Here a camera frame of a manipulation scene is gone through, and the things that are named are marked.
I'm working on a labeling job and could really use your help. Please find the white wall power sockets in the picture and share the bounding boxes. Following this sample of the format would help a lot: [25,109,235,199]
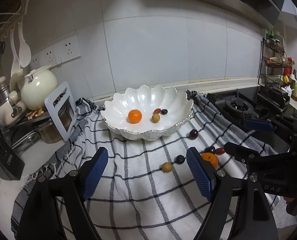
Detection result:
[30,35,81,69]

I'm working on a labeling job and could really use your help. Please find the black wire spice rack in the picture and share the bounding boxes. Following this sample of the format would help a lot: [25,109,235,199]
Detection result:
[258,30,297,101]

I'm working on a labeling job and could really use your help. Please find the small dark blueberry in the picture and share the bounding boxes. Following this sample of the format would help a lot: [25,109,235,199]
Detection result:
[175,155,185,165]

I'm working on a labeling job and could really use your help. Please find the white dish rack frame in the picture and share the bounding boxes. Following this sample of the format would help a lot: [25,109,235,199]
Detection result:
[44,81,77,141]

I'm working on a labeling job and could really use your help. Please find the white hanging spoon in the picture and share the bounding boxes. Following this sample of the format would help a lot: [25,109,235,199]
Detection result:
[18,22,31,68]

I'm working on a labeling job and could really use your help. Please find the hanging black scissors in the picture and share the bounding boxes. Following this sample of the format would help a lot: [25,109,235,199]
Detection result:
[0,41,6,62]

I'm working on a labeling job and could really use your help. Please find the checked grey white cloth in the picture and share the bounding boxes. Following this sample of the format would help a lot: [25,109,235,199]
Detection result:
[11,89,282,240]

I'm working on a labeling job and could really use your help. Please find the white scalloped ceramic bowl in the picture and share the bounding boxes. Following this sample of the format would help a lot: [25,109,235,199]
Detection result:
[100,85,194,141]

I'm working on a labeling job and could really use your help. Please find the yellow longan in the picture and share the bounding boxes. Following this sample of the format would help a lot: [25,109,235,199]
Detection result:
[151,113,161,123]
[162,162,173,173]

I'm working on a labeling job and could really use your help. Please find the red grape tomato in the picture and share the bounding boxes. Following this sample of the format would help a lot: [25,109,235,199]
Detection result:
[214,147,225,155]
[153,108,162,114]

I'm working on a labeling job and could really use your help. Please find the small white lidded pot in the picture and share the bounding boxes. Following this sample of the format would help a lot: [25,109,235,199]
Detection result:
[0,76,26,127]

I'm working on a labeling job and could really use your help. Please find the wall cutting board rack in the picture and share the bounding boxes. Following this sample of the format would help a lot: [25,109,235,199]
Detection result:
[0,0,30,36]

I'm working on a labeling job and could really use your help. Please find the dark plum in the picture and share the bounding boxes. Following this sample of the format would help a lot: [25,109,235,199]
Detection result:
[189,129,199,140]
[204,146,215,153]

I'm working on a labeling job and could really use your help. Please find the cream ceramic teapot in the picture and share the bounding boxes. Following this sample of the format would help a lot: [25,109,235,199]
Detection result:
[20,65,58,111]

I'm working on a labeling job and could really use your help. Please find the white hanging spatula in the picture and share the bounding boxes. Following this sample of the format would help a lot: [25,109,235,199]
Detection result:
[10,29,20,76]

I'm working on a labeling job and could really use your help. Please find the black gas stove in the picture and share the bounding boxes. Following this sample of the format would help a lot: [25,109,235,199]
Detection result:
[207,86,297,142]

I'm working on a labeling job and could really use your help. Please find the orange mandarin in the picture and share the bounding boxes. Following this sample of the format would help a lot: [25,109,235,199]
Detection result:
[127,109,142,124]
[200,152,219,169]

